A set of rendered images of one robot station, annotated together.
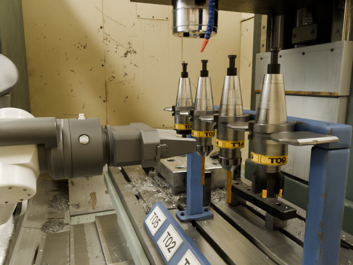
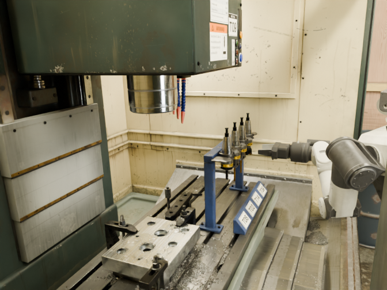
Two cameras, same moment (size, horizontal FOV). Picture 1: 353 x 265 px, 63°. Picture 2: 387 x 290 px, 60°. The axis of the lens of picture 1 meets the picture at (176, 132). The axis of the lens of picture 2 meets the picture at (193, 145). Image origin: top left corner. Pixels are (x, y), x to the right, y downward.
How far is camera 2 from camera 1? 194 cm
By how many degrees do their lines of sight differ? 129
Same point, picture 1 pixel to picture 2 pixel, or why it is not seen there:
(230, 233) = not seen: hidden behind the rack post
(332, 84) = (96, 136)
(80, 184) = not seen: outside the picture
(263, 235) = (199, 207)
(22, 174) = not seen: hidden behind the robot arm
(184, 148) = (266, 147)
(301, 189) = (82, 233)
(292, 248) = (200, 200)
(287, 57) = (53, 122)
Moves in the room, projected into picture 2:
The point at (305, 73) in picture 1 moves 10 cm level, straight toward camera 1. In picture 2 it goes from (75, 133) to (100, 130)
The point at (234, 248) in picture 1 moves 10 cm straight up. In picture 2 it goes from (220, 208) to (220, 189)
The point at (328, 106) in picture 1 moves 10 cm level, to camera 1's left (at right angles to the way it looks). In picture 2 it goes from (94, 153) to (107, 157)
